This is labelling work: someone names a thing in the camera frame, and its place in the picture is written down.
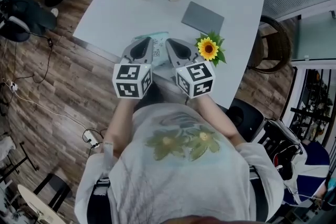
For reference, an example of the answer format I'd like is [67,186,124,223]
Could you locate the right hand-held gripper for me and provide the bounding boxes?
[165,38,216,100]

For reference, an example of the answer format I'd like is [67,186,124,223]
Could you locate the dark stool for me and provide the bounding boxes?
[33,173,72,213]

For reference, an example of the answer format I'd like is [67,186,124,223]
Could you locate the round white table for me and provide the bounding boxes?
[17,184,66,224]

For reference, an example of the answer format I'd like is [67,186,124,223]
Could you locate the sunflower in white pot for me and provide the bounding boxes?
[194,30,227,68]

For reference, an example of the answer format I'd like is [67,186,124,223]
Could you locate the white power strip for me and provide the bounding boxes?
[83,130,102,149]

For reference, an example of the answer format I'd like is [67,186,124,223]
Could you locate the black metal railing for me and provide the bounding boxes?
[288,68,336,145]

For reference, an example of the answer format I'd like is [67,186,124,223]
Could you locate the white shoulder strap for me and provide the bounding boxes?
[103,141,114,171]

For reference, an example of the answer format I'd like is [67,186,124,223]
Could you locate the white cloth bundle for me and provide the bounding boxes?
[0,136,16,161]

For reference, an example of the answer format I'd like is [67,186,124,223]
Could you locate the person's left forearm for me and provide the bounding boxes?
[103,98,140,155]

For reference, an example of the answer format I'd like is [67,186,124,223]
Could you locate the person's right forearm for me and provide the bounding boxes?
[195,94,247,147]

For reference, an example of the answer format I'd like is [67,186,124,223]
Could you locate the person's black trousers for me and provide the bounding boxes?
[135,81,190,111]

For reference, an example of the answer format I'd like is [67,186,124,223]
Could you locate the black office chair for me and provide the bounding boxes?
[0,15,32,42]

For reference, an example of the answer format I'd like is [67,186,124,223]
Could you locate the white floor cable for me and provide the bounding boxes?
[12,88,87,133]

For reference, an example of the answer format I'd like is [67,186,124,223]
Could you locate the dark wicker chair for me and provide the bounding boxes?
[248,15,292,74]

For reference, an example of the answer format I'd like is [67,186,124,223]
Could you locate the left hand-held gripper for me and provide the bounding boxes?
[112,36,155,100]

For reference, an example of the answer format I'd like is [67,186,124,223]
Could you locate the light green pouch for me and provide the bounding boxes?
[131,31,173,66]

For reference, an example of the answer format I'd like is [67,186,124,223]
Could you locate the person's white floral shirt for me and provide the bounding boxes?
[74,102,286,224]

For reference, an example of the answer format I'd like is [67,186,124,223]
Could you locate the black metal stand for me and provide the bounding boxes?
[0,141,39,179]

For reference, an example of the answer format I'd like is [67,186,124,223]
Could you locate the black square stool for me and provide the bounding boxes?
[225,98,266,142]

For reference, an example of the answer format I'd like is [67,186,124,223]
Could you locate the grey notebook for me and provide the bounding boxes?
[181,1,225,36]

